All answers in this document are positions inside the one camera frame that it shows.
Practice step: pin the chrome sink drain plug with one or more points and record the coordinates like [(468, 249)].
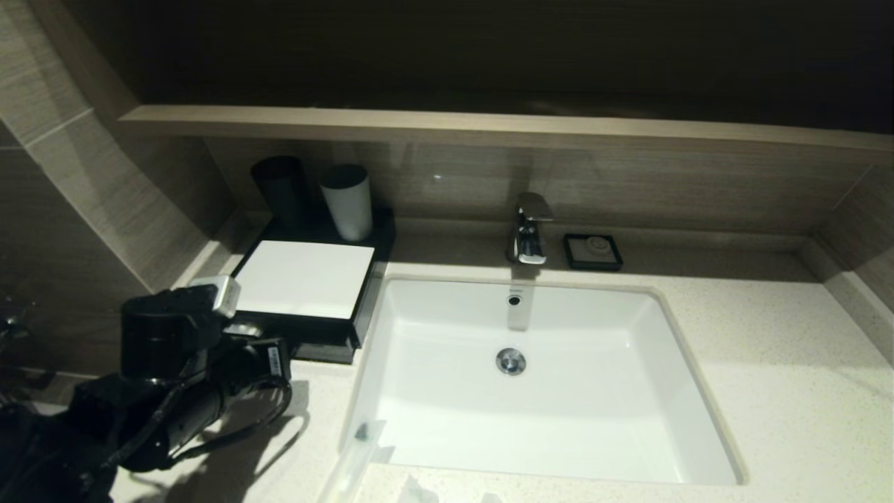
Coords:
[(510, 360)]

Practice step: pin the wooden wall ledge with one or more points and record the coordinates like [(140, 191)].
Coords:
[(489, 129)]

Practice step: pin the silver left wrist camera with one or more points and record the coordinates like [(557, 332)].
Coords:
[(218, 295)]

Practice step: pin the black box with white top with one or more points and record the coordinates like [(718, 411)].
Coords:
[(307, 279)]

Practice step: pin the black cup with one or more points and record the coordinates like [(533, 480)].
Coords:
[(281, 185)]

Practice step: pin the chrome faucet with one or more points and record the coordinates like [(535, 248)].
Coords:
[(529, 230)]

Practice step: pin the black square soap dish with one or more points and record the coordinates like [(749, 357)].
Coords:
[(573, 258)]

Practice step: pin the glossy black box drawer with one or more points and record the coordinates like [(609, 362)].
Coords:
[(325, 349)]

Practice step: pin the white ceramic sink basin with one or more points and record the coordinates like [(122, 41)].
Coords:
[(559, 419)]

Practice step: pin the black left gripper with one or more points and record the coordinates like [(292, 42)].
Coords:
[(274, 362)]

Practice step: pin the black and orange left arm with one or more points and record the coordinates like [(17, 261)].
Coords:
[(154, 391)]

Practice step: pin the round white soap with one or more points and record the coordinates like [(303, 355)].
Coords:
[(596, 244)]

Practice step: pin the grey plastic cup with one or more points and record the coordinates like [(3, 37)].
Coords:
[(347, 206)]

